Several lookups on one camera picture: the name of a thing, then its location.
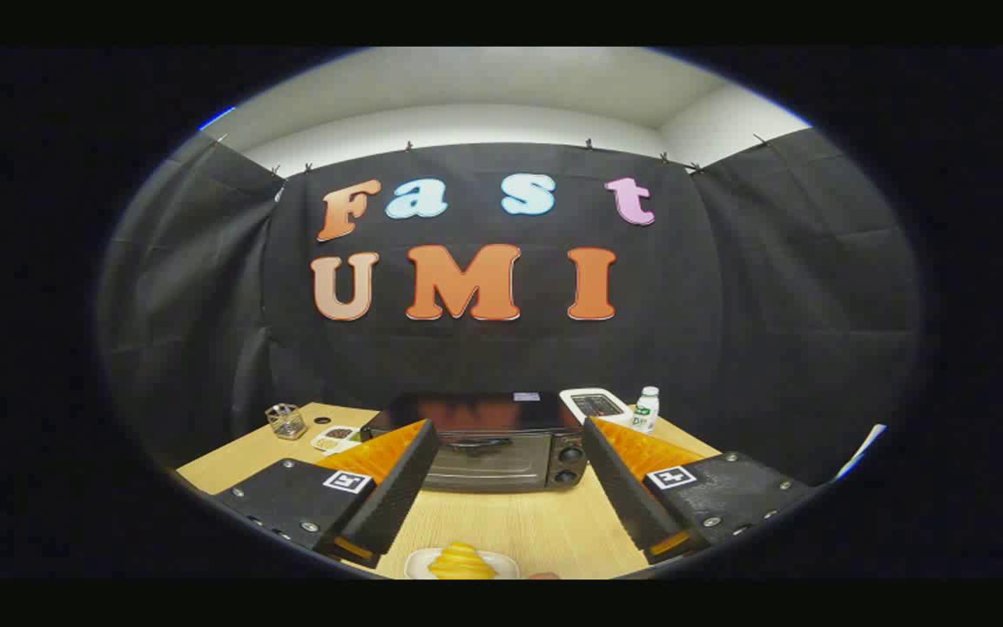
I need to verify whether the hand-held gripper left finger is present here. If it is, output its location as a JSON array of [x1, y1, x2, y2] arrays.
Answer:
[[212, 419, 441, 571]]

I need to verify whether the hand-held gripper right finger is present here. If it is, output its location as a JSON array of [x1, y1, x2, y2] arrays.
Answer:
[[582, 416, 816, 565]]

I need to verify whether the yellow croissant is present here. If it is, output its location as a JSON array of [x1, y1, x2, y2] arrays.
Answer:
[[427, 542, 499, 580]]

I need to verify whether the black toaster oven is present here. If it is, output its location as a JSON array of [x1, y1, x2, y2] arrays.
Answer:
[[360, 392, 591, 495]]

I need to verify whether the white bread toaster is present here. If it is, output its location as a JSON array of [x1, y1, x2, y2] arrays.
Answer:
[[559, 388, 635, 429]]

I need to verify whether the white plate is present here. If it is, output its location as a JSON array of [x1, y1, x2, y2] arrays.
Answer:
[[404, 548, 521, 581]]

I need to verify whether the white bottle green label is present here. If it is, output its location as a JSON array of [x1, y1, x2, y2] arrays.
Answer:
[[632, 387, 661, 435]]

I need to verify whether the white divided snack dish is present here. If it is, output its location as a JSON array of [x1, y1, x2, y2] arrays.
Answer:
[[310, 425, 361, 455]]

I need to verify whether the black backdrop cloth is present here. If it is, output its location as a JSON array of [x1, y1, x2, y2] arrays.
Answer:
[[97, 129, 925, 489]]

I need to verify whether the wire mesh holder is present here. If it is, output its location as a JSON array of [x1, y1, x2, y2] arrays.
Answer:
[[265, 403, 308, 441]]

